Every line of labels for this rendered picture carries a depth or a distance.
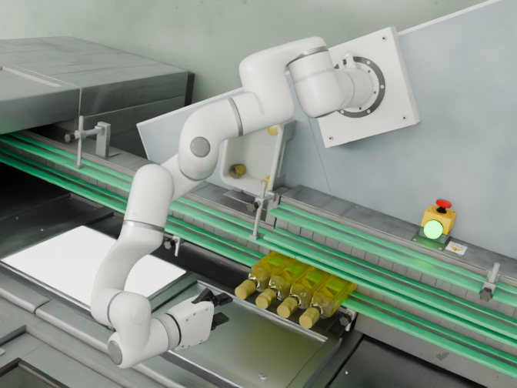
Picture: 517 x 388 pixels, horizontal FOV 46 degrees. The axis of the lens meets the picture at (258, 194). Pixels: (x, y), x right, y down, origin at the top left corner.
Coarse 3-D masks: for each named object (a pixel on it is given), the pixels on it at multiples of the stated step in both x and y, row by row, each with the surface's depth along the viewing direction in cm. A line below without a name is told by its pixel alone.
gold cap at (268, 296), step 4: (264, 292) 147; (268, 292) 147; (272, 292) 147; (260, 296) 145; (264, 296) 145; (268, 296) 145; (272, 296) 147; (256, 300) 146; (260, 300) 145; (264, 300) 145; (268, 300) 145; (272, 300) 147; (256, 304) 146; (260, 304) 145; (264, 304) 145; (268, 304) 145; (260, 308) 146; (264, 308) 145
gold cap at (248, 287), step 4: (248, 280) 150; (244, 284) 148; (248, 284) 149; (252, 284) 150; (236, 288) 148; (240, 288) 147; (244, 288) 147; (248, 288) 148; (252, 288) 149; (236, 292) 148; (240, 292) 147; (244, 292) 147; (248, 292) 148; (252, 292) 150; (240, 296) 148; (244, 296) 147
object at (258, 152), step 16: (224, 144) 177; (240, 144) 182; (256, 144) 180; (272, 144) 177; (224, 160) 178; (240, 160) 184; (256, 160) 181; (272, 160) 179; (224, 176) 180; (240, 176) 183; (256, 176) 183; (272, 176) 172; (256, 192) 176
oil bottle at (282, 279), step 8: (288, 264) 159; (296, 264) 160; (304, 264) 160; (280, 272) 155; (288, 272) 155; (296, 272) 156; (304, 272) 158; (272, 280) 151; (280, 280) 151; (288, 280) 151; (280, 288) 150; (288, 288) 151; (280, 296) 151
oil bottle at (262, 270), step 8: (272, 256) 161; (280, 256) 162; (288, 256) 163; (256, 264) 156; (264, 264) 157; (272, 264) 158; (280, 264) 159; (256, 272) 153; (264, 272) 153; (272, 272) 155; (264, 280) 152; (256, 288) 154; (264, 288) 154
